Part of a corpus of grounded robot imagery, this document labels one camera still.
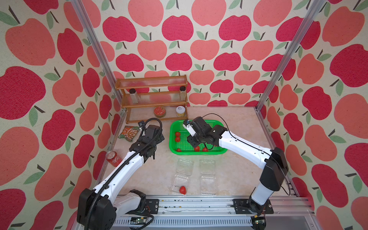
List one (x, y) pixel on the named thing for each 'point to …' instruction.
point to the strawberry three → (178, 134)
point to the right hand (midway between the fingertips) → (191, 140)
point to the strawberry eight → (178, 150)
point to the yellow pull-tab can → (180, 110)
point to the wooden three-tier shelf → (154, 98)
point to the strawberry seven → (205, 149)
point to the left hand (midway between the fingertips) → (155, 136)
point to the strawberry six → (197, 149)
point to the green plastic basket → (179, 145)
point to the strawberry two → (178, 139)
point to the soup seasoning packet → (129, 132)
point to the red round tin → (159, 111)
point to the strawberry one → (182, 190)
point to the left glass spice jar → (133, 96)
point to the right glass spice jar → (182, 91)
